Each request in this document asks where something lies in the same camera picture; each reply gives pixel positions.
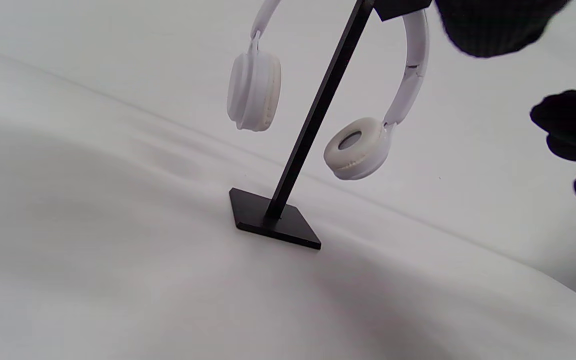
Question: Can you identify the person's left hand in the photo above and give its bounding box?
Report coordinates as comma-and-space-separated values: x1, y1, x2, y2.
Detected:
434, 0, 576, 222

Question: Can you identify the black headphone stand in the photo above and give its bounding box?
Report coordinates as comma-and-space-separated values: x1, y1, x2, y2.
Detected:
228, 0, 433, 251

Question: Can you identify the white over-ear headphones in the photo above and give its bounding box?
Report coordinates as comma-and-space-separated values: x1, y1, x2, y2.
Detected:
226, 0, 430, 181

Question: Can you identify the white table cloth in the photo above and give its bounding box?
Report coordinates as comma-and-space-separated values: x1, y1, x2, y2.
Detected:
0, 0, 576, 360

